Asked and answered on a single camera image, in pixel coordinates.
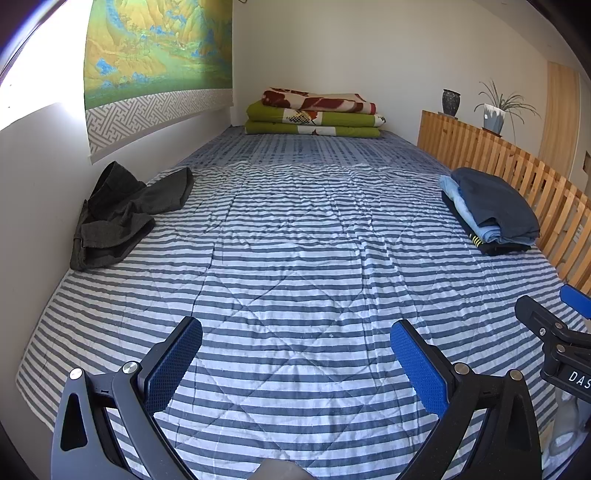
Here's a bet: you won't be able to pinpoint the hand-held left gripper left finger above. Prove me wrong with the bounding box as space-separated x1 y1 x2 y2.
50 316 204 480

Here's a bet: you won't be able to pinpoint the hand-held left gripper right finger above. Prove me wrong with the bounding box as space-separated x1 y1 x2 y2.
389 320 544 480

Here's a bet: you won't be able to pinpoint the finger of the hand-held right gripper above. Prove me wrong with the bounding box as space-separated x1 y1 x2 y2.
560 284 591 320
514 294 591 348

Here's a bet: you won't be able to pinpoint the grey houndstooth pants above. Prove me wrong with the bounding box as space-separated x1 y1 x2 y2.
70 161 195 271

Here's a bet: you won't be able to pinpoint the person's right hand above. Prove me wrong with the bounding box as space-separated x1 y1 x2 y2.
546 387 583 464

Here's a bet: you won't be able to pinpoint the black folded garment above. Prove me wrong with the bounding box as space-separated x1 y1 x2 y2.
441 190 532 256

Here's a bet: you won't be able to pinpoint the dark blue folded garment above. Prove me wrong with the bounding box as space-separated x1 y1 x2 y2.
450 167 541 243

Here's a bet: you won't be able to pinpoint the light blue folded garment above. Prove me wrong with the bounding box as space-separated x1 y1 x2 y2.
438 175 502 244

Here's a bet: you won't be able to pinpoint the blue white striped quilt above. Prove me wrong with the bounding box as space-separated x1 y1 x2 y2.
16 127 591 480

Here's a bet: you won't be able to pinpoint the light wooden door panel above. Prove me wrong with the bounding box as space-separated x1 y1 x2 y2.
539 61 581 178

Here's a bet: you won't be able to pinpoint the potted plant in white pot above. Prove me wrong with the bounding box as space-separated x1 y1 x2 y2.
475 79 541 137

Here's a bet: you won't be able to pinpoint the red cream folded blanket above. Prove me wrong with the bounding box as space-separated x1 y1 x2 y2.
262 87 377 115

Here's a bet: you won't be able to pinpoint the wooden slatted bed rail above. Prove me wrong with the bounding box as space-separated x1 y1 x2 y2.
418 110 591 296

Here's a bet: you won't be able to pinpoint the landscape wall tapestry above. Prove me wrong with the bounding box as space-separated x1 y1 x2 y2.
83 0 234 166

